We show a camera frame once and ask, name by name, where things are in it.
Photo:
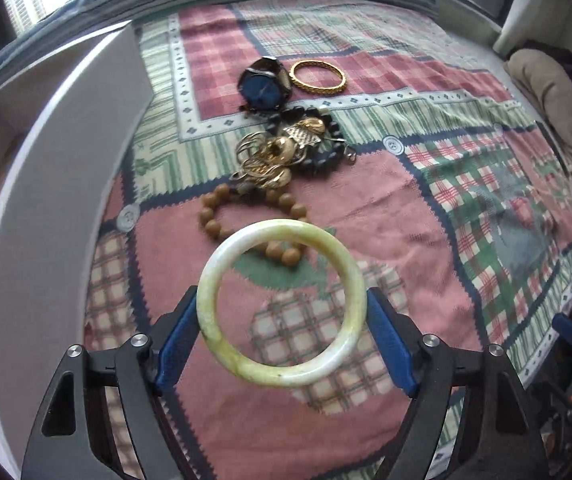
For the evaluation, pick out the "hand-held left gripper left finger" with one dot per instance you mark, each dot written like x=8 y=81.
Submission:
x=181 y=340

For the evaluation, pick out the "window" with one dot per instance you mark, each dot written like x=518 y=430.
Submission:
x=23 y=5

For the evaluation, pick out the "gold leaf pendant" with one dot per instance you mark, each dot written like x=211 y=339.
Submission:
x=301 y=135

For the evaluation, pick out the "black wristwatch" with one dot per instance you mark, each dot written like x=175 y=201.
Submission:
x=261 y=87

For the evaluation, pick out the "pale green jade bangle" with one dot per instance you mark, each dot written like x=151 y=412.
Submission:
x=207 y=305

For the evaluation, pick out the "white cardboard box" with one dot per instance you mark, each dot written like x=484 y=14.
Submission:
x=66 y=160

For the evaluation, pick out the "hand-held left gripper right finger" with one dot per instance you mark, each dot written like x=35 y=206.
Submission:
x=391 y=340

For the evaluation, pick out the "beige cushion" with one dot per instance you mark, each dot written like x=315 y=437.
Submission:
x=546 y=90

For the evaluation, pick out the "gold bangle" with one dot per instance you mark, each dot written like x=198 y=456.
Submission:
x=293 y=77

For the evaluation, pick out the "plaid patchwork blanket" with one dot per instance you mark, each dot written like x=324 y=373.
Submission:
x=366 y=200

